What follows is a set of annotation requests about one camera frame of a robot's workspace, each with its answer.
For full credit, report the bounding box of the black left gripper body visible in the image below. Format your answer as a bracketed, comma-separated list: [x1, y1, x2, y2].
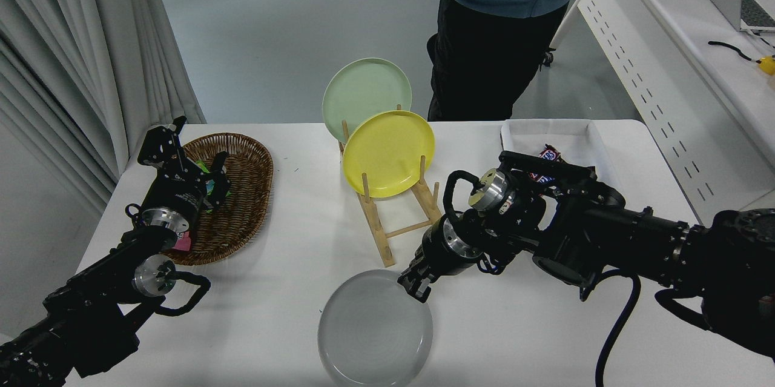
[143, 172, 209, 229]

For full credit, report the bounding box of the grey round plate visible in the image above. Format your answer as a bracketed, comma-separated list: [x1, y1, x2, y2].
[317, 270, 434, 387]

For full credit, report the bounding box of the white desk with perforated panel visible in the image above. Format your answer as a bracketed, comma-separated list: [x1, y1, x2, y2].
[542, 0, 775, 225]

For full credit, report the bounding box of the grey curtain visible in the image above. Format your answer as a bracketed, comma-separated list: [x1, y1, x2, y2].
[0, 0, 206, 215]

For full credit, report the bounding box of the wooden plate rack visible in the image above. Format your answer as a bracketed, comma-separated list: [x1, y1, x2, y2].
[338, 104, 444, 268]

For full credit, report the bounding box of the pale green round plate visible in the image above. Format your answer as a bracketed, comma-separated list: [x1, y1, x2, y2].
[322, 58, 413, 144]

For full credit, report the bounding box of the white lined tray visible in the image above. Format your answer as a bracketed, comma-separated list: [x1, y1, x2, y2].
[500, 119, 619, 194]

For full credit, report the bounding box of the green snack packet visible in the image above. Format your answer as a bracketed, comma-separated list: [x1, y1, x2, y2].
[185, 157, 234, 213]

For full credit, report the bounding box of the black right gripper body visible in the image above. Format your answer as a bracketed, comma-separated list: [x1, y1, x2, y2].
[421, 227, 479, 279]

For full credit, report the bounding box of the black cable on desk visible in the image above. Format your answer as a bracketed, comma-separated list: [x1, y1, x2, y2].
[708, 41, 759, 64]

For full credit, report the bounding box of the brown wicker basket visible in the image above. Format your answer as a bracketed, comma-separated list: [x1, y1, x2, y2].
[163, 133, 274, 266]

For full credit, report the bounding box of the yellow round plate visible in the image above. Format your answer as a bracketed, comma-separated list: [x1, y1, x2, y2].
[342, 110, 436, 199]

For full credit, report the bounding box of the person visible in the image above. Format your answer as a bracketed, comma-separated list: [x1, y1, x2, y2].
[427, 0, 606, 122]

